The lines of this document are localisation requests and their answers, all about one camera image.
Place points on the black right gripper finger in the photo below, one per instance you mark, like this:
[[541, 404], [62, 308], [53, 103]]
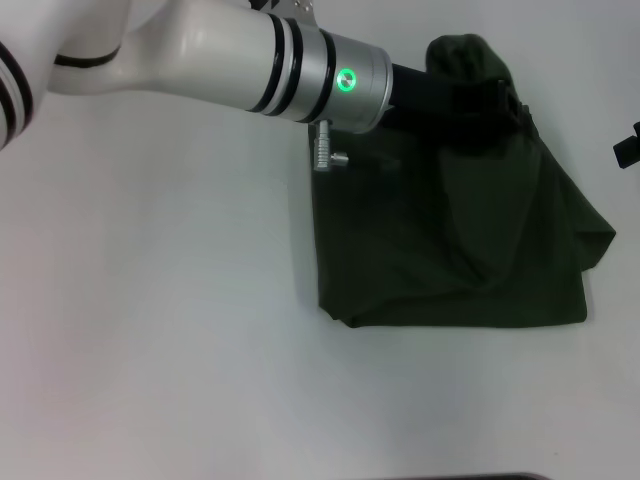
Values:
[[627, 150]]

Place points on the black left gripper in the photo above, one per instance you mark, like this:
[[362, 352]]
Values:
[[440, 105]]

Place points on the dark green printed t-shirt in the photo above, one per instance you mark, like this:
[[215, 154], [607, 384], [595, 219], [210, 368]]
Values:
[[450, 240]]

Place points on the dark rounded panel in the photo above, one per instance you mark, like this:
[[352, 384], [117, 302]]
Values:
[[500, 476]]

